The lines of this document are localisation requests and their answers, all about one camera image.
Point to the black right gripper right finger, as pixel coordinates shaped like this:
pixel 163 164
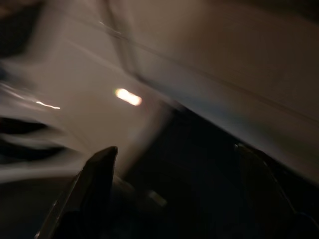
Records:
pixel 279 194

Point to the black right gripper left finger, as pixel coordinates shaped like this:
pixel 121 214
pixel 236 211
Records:
pixel 94 189

